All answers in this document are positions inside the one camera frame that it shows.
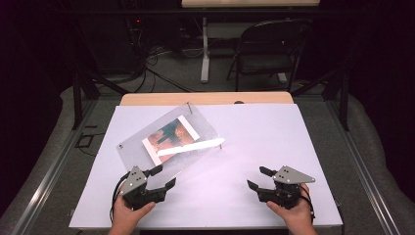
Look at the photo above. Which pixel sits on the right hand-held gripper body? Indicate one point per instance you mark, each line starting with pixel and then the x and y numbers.
pixel 285 192

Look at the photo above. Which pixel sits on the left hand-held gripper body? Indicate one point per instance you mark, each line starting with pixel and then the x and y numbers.
pixel 137 187

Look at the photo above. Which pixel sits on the painting print photo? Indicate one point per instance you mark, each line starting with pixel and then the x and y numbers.
pixel 169 135

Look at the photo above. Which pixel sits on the clear acrylic photo frame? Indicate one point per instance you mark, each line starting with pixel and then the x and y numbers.
pixel 195 124

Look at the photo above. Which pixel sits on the person's right hand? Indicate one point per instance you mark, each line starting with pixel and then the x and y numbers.
pixel 297 217

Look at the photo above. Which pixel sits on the person's left hand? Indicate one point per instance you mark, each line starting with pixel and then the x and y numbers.
pixel 125 215

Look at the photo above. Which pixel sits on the white board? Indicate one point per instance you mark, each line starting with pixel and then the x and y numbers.
pixel 261 143

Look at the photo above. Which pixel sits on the wooden table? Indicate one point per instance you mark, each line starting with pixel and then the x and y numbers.
pixel 208 98

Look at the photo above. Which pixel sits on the black metal stand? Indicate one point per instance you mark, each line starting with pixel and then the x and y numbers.
pixel 77 98
pixel 343 98

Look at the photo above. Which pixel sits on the black folding chair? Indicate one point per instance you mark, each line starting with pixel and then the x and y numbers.
pixel 261 62

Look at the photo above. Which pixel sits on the white desk leg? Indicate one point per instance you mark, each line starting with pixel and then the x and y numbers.
pixel 205 52

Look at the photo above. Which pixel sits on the dark equipment with red light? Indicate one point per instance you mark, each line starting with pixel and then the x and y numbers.
pixel 137 29

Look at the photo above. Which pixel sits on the light desk top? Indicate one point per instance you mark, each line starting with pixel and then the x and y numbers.
pixel 251 3

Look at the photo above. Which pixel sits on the aluminium rail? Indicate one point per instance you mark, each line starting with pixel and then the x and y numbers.
pixel 362 169
pixel 49 176

